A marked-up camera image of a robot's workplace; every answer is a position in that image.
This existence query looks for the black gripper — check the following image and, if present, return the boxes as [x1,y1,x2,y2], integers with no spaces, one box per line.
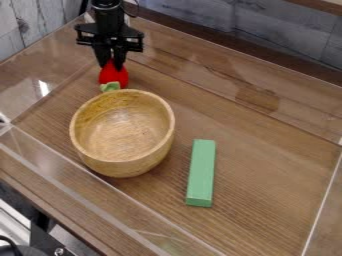
[75,23,144,71]

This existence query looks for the red plush strawberry fruit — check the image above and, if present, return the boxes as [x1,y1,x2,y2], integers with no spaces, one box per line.
[99,59,128,92]

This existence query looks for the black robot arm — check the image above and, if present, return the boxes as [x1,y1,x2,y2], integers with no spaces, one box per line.
[75,0,144,71]

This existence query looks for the wooden bowl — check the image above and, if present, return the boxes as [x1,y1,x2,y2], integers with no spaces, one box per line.
[70,89,175,178]

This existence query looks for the clear acrylic tray walls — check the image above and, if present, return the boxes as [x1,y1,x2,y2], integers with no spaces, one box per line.
[0,19,342,256]

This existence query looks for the green rectangular block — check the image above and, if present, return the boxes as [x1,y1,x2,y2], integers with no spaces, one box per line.
[186,139,217,208]

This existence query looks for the black table leg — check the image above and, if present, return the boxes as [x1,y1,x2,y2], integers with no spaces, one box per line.
[0,183,76,256]

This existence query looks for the black cable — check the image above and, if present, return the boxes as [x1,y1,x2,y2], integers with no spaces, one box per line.
[0,235,24,256]

